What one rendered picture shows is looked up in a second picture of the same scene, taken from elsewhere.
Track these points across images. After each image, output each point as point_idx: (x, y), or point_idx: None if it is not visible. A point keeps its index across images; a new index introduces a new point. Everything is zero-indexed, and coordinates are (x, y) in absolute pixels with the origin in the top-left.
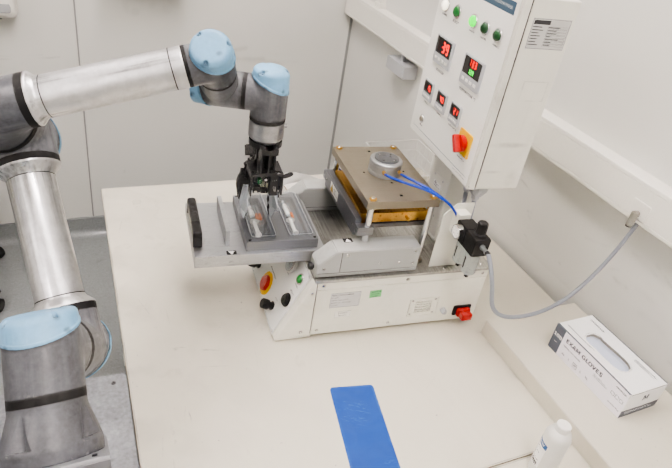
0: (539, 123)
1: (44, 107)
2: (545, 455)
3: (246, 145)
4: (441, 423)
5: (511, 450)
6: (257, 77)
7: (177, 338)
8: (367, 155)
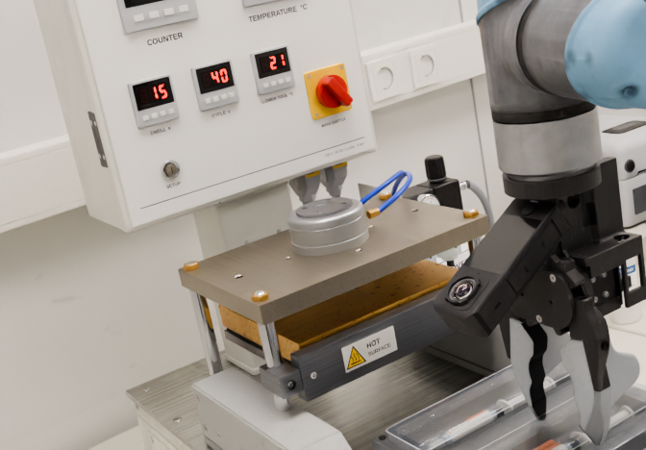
0: (54, 161)
1: None
2: (636, 275)
3: (496, 289)
4: (641, 380)
5: (618, 335)
6: None
7: None
8: (265, 270)
